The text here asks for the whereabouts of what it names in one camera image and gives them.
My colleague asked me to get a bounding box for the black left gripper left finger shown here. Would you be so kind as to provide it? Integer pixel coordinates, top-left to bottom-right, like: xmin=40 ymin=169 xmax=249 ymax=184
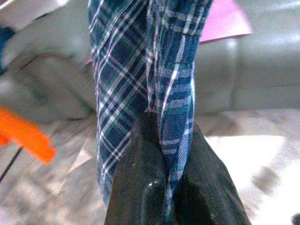
xmin=105 ymin=112 xmax=168 ymax=225

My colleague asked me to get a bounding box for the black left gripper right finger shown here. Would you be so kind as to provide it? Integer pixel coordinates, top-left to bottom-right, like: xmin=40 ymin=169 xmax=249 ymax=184
xmin=173 ymin=124 xmax=253 ymax=225

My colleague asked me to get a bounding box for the white garment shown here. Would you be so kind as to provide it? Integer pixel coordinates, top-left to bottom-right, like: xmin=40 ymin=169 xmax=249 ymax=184
xmin=0 ymin=0 xmax=70 ymax=30

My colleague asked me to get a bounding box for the grey green leather sofa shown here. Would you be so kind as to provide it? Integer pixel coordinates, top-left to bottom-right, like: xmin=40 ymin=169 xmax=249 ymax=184
xmin=0 ymin=0 xmax=300 ymax=124

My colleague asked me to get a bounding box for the blue plaid shirt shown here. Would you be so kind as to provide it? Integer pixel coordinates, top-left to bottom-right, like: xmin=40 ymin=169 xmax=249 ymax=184
xmin=87 ymin=0 xmax=214 ymax=213

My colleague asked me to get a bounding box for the orange garment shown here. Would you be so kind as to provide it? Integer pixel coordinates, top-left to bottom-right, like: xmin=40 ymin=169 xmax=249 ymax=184
xmin=0 ymin=105 xmax=57 ymax=165

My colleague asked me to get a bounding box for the pink mat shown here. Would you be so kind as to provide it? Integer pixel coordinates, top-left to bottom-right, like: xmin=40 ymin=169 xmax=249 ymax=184
xmin=198 ymin=0 xmax=253 ymax=45

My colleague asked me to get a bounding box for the black metal clothes rack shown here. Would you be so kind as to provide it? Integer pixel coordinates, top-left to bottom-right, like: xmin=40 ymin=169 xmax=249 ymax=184
xmin=0 ymin=145 xmax=23 ymax=184

